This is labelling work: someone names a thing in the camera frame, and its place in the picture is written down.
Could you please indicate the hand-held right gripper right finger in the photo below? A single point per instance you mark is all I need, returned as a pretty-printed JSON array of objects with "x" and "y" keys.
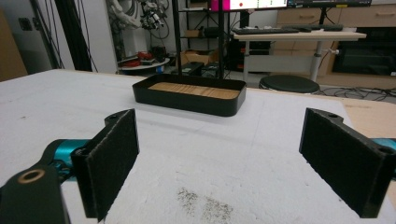
[{"x": 345, "y": 161}]

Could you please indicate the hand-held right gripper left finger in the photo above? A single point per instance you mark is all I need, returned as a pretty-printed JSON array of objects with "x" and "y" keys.
[{"x": 107, "y": 161}]

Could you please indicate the round black stool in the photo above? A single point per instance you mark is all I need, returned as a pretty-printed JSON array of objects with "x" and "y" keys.
[{"x": 289, "y": 84}]

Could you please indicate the round white side table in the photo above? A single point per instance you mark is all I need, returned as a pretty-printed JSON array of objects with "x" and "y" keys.
[{"x": 143, "y": 65}]

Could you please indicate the black tray with wooden bottom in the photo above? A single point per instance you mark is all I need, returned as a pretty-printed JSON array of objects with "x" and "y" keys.
[{"x": 190, "y": 95}]

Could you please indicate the wooden drawer cabinet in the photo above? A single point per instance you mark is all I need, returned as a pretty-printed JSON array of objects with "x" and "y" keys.
[{"x": 367, "y": 43}]

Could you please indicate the light wooden desk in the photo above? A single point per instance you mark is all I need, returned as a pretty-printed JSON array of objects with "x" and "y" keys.
[{"x": 299, "y": 43}]

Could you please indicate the cardboard box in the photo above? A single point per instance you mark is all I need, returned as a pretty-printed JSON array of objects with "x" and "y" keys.
[{"x": 196, "y": 57}]

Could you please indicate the black keyboard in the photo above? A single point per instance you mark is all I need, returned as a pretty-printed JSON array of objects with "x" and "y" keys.
[{"x": 264, "y": 30}]

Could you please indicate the black metal stand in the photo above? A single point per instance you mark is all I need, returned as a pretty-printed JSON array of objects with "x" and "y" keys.
[{"x": 199, "y": 37}]

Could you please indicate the black shelf rack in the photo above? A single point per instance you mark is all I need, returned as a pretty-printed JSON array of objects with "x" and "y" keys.
[{"x": 199, "y": 21}]

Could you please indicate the computer monitor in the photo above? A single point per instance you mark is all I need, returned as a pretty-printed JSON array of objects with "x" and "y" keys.
[{"x": 249, "y": 4}]

